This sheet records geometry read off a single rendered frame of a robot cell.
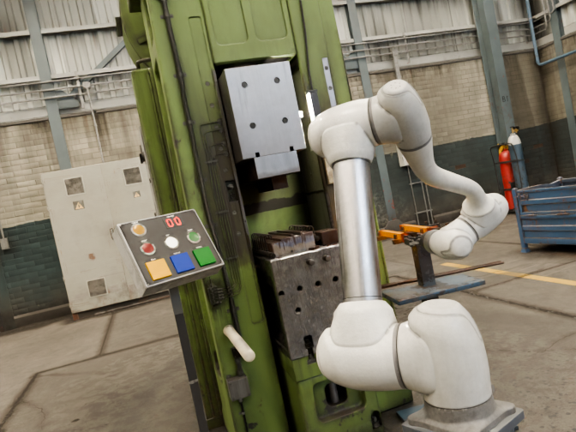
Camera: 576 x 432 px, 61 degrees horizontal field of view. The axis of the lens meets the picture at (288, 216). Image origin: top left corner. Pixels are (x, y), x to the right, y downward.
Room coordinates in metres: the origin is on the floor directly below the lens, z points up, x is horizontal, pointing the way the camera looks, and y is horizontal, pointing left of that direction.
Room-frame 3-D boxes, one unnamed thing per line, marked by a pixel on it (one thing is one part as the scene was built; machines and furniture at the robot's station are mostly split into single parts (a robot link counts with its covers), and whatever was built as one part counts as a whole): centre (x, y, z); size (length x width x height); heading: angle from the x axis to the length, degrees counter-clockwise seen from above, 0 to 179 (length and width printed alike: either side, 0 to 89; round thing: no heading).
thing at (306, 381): (2.43, 0.01, 0.23); 0.55 x 0.37 x 0.47; 16
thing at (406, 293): (2.21, -0.56, 0.64); 0.40 x 0.30 x 0.02; 98
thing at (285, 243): (2.40, 0.06, 0.96); 0.42 x 0.20 x 0.09; 16
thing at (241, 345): (2.02, 0.31, 0.62); 0.44 x 0.05 x 0.05; 16
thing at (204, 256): (1.93, 0.36, 1.01); 0.07 x 0.05 x 0.07; 131
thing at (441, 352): (1.12, -0.29, 0.77); 0.18 x 0.16 x 0.22; 65
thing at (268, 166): (2.40, 0.06, 1.32); 0.42 x 0.20 x 0.10; 16
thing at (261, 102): (2.41, 0.02, 1.56); 0.42 x 0.39 x 0.40; 16
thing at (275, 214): (2.72, 0.11, 1.37); 0.41 x 0.10 x 0.91; 106
